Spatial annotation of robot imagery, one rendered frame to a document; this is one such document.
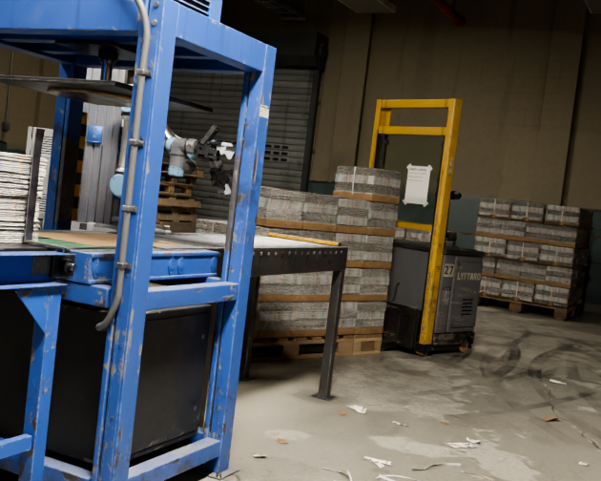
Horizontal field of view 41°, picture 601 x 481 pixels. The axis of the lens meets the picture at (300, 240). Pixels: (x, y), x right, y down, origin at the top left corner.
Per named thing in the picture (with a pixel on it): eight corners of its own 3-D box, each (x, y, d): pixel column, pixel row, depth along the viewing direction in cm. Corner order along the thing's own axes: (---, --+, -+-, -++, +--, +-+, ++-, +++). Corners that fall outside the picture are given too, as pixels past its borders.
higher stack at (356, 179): (314, 343, 577) (335, 164, 570) (342, 342, 598) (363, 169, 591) (352, 355, 549) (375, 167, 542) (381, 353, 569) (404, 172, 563)
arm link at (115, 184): (141, 200, 410) (153, 94, 407) (128, 199, 396) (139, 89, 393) (120, 198, 413) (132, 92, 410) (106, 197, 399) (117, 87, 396)
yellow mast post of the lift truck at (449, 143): (414, 342, 579) (445, 98, 569) (422, 341, 585) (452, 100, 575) (424, 345, 572) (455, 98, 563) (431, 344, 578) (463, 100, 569)
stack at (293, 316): (179, 350, 498) (195, 218, 494) (314, 343, 578) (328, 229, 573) (217, 365, 470) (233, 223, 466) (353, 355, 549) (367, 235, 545)
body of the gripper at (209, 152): (220, 161, 394) (197, 158, 397) (223, 144, 394) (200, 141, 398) (215, 157, 386) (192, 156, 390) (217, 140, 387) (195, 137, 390)
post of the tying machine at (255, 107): (210, 464, 299) (258, 48, 291) (230, 470, 296) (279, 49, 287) (196, 470, 292) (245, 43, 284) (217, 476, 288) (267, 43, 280)
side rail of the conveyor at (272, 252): (337, 268, 424) (340, 246, 423) (346, 270, 421) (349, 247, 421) (194, 278, 304) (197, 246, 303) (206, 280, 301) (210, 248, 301)
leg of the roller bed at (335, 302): (321, 394, 427) (336, 268, 424) (330, 397, 425) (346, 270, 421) (316, 396, 422) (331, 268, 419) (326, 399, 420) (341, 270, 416)
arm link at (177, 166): (188, 177, 403) (191, 156, 402) (179, 177, 392) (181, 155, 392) (174, 177, 405) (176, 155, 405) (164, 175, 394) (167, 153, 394)
